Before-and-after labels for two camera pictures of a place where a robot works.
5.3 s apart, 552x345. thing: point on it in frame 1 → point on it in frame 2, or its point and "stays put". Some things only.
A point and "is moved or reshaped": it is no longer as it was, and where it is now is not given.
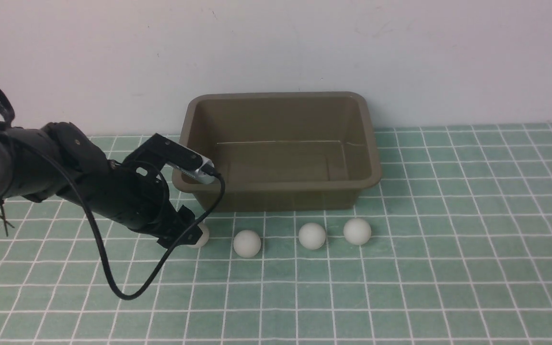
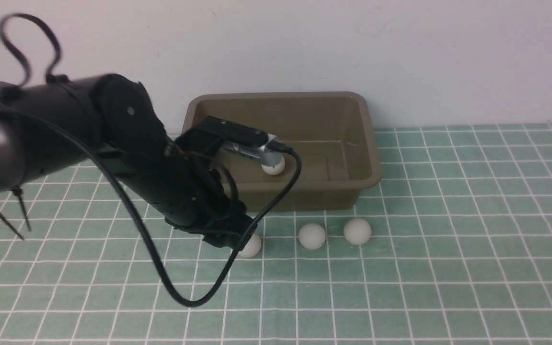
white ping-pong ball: [357, 231] stays put
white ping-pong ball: [312, 235] stays put
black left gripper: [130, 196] → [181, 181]
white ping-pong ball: [247, 243] stays put
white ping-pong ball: [204, 237] is moved or reshaped
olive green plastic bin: [281, 151] stays put
